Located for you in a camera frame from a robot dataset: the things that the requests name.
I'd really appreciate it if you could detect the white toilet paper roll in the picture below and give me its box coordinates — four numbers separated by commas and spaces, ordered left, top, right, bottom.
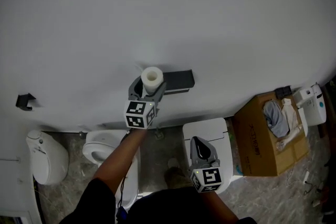
141, 66, 164, 95

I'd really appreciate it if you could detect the brown cardboard box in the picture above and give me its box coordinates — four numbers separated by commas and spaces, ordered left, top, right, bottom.
233, 91, 311, 178

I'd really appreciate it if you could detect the black wall toilet paper holder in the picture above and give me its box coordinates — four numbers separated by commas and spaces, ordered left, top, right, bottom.
160, 69, 195, 95

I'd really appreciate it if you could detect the white cabinet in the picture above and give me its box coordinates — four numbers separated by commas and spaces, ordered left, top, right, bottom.
0, 156, 43, 224

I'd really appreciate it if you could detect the white open toilet bowl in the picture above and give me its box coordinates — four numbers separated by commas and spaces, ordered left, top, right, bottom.
82, 129, 140, 209

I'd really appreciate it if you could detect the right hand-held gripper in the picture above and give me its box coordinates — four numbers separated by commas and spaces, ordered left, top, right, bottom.
187, 136, 224, 194

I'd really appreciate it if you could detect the black cable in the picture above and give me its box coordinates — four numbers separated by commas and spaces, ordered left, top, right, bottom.
115, 177, 128, 218

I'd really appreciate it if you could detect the grey cloth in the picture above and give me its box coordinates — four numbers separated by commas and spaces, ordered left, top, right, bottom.
262, 100, 290, 138

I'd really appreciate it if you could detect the person's right forearm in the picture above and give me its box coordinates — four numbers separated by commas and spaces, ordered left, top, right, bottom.
201, 189, 240, 224

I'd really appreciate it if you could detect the small black wall bracket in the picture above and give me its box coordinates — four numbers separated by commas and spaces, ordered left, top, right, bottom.
15, 92, 37, 112

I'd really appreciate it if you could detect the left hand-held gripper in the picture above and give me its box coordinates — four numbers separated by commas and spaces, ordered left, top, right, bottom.
123, 76, 167, 130

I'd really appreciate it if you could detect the person's left forearm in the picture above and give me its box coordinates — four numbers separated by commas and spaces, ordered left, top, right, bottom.
91, 127, 148, 196

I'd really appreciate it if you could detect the metal floor valve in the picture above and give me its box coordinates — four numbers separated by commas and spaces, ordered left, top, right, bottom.
154, 125, 165, 139

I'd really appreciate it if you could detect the white floor cable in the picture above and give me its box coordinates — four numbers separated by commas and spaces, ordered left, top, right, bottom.
286, 166, 320, 195

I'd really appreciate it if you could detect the beige cloth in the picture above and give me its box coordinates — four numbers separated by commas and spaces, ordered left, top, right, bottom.
275, 98, 304, 151

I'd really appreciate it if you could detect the person's brown shoe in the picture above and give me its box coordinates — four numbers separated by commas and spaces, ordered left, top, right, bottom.
164, 157, 195, 190

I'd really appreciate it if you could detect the small black box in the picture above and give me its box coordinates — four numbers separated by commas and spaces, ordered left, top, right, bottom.
275, 85, 293, 100

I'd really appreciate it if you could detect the person's black shirt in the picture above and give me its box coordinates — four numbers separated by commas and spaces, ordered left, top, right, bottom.
59, 177, 258, 224

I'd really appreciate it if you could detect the white toilet seat unit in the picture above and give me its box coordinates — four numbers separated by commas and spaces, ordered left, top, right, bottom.
292, 82, 328, 137

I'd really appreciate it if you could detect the white toilet with closed lid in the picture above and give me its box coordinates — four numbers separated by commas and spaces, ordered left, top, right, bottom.
182, 117, 235, 195

